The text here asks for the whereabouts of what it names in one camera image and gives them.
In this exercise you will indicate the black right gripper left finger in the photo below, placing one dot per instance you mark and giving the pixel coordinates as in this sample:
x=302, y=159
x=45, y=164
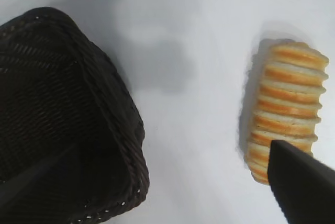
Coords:
x=34, y=197

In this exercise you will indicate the dark brown wicker basket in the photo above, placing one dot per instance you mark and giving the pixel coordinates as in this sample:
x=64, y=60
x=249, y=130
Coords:
x=60, y=103

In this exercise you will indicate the long striped bread loaf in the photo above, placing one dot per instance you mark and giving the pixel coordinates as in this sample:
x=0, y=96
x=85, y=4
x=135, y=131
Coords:
x=285, y=103

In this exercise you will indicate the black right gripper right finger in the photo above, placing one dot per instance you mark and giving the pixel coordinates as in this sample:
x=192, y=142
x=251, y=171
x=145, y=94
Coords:
x=306, y=190

